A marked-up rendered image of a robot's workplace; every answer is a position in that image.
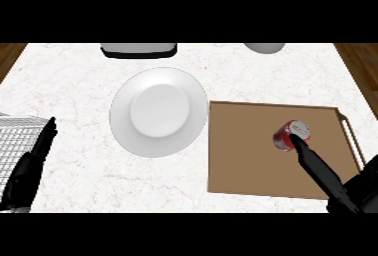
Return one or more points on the brown wooden tray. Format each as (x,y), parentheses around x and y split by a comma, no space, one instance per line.
(251,150)

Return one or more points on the grey rounded object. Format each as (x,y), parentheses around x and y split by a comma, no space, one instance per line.
(264,47)

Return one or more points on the red can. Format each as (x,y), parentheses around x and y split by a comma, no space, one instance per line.
(285,136)

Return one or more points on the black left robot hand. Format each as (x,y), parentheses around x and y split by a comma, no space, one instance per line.
(26,170)

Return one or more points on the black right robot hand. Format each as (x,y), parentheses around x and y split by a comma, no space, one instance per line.
(325,175)

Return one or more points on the grey and black appliance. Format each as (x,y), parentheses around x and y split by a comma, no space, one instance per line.
(139,50)

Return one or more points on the white plate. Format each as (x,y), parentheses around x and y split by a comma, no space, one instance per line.
(158,111)

